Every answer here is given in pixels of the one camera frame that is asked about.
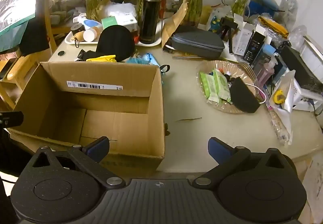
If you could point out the blue crumpled cloth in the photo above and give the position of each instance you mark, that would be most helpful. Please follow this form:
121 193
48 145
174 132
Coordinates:
147 58

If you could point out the white appliance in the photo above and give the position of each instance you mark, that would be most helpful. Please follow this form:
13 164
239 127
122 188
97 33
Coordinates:
310 52

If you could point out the black flat device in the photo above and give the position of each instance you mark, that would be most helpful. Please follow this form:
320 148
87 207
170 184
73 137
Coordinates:
297 62

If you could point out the yellow pouch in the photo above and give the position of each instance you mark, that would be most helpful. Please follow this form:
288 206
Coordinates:
273 24

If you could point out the black cap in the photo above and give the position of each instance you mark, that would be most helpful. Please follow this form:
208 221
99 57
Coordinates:
114 42

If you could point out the round black lid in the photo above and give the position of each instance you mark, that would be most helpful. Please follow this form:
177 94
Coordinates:
60 53

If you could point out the pink soap bottle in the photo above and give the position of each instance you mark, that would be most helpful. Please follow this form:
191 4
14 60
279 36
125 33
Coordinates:
265 72

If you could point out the black thermos bottle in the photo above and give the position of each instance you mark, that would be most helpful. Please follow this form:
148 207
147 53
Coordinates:
150 19

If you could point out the yellow tape measure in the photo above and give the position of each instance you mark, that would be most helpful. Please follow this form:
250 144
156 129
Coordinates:
278 96

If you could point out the brown cardboard box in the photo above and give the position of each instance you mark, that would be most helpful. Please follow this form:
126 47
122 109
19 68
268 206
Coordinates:
113 123

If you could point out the brown paper bag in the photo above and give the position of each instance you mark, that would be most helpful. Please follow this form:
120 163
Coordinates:
172 24

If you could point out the blue green toy figure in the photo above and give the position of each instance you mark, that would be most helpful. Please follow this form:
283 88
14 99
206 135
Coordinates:
214 23

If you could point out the dry leaf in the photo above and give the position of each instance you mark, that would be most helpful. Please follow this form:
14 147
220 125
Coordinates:
189 119

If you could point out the yellow packet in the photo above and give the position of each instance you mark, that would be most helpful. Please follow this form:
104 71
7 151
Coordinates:
106 58

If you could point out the black crumpled cloth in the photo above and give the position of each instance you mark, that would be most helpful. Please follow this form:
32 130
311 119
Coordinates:
87 54

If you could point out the white plastic tray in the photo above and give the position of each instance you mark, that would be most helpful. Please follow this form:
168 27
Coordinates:
70 37

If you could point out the small black tripod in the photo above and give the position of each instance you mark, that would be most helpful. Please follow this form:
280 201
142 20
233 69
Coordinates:
228 23

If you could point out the blue bag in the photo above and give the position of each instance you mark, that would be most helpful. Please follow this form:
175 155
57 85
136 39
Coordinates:
262 1

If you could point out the dark cloth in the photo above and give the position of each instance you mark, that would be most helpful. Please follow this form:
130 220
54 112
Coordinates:
35 37

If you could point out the bag with green packets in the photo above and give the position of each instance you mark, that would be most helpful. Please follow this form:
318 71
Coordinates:
219 66

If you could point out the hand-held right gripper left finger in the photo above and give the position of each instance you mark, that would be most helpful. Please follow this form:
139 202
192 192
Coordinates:
97 150

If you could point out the crumpled brown paper wrap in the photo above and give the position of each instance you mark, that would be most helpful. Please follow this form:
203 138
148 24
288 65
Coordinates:
101 9

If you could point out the grey zip case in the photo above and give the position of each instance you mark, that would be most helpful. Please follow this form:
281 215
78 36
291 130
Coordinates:
196 42

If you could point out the black cloth pouch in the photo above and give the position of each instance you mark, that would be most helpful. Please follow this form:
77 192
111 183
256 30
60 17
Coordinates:
243 97

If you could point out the small black round jar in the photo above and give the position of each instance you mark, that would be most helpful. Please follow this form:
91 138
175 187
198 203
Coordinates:
77 29

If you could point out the light blue box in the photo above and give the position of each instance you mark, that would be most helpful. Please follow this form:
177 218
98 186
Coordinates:
268 49

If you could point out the white plastic bag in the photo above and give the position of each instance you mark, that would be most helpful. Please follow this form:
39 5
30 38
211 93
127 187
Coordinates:
121 9

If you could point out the green wet wipes pack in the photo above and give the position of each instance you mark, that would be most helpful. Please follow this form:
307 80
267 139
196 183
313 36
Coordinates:
212 85

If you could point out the crumpled clear plastic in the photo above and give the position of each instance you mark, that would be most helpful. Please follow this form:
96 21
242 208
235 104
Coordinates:
289 6

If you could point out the white carton box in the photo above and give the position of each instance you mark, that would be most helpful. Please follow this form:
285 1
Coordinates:
239 39

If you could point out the clear plastic bag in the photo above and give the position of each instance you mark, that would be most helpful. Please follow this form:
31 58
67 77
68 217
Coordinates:
287 92

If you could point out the metal carabiner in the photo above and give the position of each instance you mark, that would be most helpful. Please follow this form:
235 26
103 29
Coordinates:
77 43

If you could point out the green white tissue box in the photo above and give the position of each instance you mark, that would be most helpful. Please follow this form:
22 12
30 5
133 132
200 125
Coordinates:
118 21

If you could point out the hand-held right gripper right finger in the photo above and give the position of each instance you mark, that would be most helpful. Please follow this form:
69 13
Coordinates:
218 150

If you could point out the black carton box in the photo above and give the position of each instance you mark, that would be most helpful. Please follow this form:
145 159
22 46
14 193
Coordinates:
253 47

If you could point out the white blue bottle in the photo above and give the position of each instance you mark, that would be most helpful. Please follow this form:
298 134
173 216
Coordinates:
88 22

